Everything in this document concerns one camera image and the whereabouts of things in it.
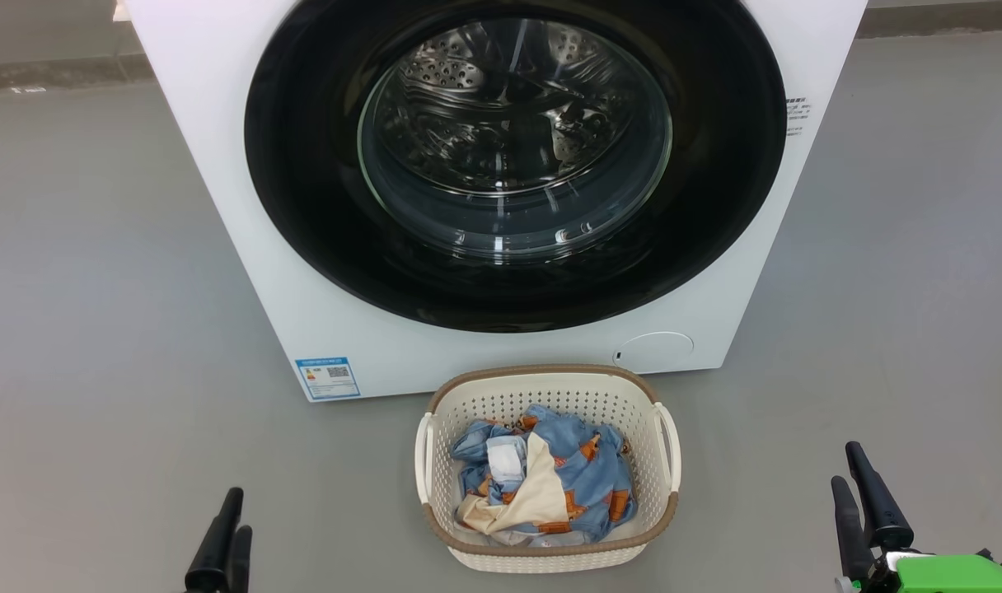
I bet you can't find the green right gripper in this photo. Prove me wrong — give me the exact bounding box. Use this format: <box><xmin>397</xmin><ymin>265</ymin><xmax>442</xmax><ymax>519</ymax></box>
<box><xmin>831</xmin><ymin>441</ymin><xmax>1002</xmax><ymax>593</ymax></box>

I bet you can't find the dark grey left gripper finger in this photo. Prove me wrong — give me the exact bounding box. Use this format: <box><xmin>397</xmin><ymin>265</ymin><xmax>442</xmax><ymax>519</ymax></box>
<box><xmin>225</xmin><ymin>525</ymin><xmax>255</xmax><ymax>593</ymax></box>
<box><xmin>185</xmin><ymin>486</ymin><xmax>245</xmax><ymax>593</ymax></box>

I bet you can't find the blue garment with orange print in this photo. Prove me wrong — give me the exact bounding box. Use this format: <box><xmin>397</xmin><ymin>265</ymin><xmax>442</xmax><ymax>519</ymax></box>
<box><xmin>450</xmin><ymin>404</ymin><xmax>638</xmax><ymax>544</ymax></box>

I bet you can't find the colourful patterned cloth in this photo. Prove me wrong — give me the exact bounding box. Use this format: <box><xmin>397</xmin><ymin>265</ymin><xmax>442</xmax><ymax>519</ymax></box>
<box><xmin>456</xmin><ymin>432</ymin><xmax>572</xmax><ymax>536</ymax></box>

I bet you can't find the black round glass washer door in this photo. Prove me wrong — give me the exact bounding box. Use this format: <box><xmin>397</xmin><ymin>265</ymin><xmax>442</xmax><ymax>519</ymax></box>
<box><xmin>244</xmin><ymin>0</ymin><xmax>789</xmax><ymax>334</ymax></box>

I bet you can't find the white front-load washing machine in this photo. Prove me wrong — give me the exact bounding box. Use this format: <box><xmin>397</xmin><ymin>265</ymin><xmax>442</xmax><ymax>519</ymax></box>
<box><xmin>112</xmin><ymin>0</ymin><xmax>869</xmax><ymax>404</ymax></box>

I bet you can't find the stainless steel washing machine drum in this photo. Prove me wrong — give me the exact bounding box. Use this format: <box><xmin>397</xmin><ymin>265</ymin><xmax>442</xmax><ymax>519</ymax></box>
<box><xmin>361</xmin><ymin>16</ymin><xmax>673</xmax><ymax>264</ymax></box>

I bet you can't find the blue energy label sticker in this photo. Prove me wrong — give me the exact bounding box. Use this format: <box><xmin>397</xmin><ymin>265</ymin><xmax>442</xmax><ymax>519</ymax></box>
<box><xmin>295</xmin><ymin>356</ymin><xmax>362</xmax><ymax>402</ymax></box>

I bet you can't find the round white drain filter cover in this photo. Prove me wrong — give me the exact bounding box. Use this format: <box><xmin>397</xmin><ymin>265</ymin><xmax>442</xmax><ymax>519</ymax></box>
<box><xmin>614</xmin><ymin>331</ymin><xmax>695</xmax><ymax>371</ymax></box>

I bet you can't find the cream laundry basket brown rim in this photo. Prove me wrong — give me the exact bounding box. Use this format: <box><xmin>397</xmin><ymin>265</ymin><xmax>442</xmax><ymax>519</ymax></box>
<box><xmin>414</xmin><ymin>364</ymin><xmax>681</xmax><ymax>573</ymax></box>

